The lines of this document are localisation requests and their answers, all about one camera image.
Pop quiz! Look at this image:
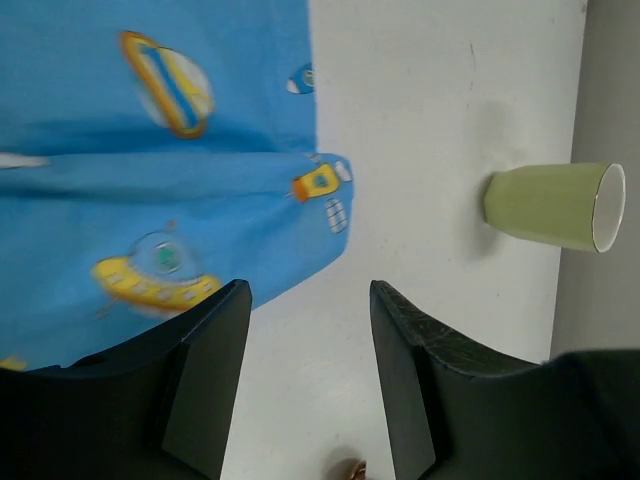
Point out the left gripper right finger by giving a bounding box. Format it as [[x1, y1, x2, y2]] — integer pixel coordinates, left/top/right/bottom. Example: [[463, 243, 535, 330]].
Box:
[[370, 281, 639, 479]]

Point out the rose gold spoon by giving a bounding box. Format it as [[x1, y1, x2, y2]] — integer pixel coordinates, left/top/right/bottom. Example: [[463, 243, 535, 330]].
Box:
[[323, 446, 367, 480]]

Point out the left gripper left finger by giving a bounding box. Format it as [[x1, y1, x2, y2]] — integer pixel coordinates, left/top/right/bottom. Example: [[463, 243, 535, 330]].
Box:
[[1, 280, 252, 479]]

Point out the blue space print cloth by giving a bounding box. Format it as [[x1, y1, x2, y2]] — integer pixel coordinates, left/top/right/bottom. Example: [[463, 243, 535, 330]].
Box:
[[1, 1, 354, 371]]

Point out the light green mug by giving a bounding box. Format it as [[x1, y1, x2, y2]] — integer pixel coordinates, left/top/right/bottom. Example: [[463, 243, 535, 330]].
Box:
[[483, 163, 626, 253]]

